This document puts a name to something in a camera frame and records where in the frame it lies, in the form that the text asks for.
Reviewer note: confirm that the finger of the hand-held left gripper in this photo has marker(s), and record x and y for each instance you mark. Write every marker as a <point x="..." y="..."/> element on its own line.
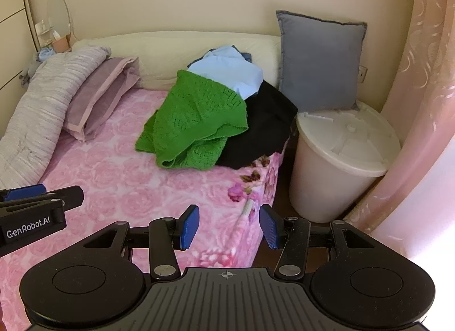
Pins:
<point x="26" y="191"/>
<point x="69" y="195"/>

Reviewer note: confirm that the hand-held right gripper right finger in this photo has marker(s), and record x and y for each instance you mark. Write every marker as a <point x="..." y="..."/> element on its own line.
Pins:
<point x="269" y="227"/>

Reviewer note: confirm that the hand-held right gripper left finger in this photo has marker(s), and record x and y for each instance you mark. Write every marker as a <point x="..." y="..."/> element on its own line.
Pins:
<point x="189" y="228"/>

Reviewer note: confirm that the green knit sweater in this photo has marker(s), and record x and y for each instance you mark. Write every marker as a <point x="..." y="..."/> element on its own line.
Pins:
<point x="192" y="121"/>

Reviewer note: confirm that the pink floral blanket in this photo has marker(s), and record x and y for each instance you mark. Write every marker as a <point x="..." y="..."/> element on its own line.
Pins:
<point x="117" y="181"/>

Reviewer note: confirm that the white plastic bin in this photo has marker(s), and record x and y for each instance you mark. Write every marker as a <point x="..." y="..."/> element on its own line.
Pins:
<point x="320" y="192"/>

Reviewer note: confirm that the lilac ribbed quilt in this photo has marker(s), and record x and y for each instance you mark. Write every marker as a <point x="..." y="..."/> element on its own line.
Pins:
<point x="42" y="103"/>

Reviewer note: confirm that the black garment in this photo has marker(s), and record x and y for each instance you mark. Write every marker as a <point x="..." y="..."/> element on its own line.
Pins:
<point x="263" y="128"/>

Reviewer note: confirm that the purple pillow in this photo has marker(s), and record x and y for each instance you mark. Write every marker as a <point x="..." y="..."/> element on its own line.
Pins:
<point x="96" y="99"/>

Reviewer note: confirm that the white bin lid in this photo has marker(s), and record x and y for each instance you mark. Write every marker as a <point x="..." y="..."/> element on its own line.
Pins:
<point x="352" y="139"/>

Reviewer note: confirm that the small blue cloth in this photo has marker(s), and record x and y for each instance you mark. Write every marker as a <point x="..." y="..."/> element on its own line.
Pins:
<point x="46" y="54"/>

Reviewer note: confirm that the white wardrobe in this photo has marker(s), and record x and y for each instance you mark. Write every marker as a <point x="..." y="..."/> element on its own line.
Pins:
<point x="14" y="32"/>

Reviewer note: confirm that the light blue shirt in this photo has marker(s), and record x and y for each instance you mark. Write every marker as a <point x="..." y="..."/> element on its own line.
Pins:
<point x="231" y="71"/>

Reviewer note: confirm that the cream long bolster pillow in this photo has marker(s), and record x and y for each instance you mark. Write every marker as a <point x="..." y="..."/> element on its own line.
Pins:
<point x="160" y="53"/>

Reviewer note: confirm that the grey square cushion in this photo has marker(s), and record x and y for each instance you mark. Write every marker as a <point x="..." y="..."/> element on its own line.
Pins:
<point x="320" y="64"/>

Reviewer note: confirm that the dark blue garment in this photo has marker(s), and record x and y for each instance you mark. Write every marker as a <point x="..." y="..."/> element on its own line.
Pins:
<point x="245" y="55"/>

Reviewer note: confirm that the oval mirror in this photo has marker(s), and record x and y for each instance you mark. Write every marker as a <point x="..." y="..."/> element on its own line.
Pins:
<point x="58" y="14"/>

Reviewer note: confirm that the pink patterned curtain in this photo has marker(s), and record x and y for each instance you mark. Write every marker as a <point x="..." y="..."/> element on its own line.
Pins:
<point x="419" y="121"/>

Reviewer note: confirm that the wall socket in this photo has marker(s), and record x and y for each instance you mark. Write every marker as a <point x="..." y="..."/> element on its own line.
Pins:
<point x="362" y="74"/>

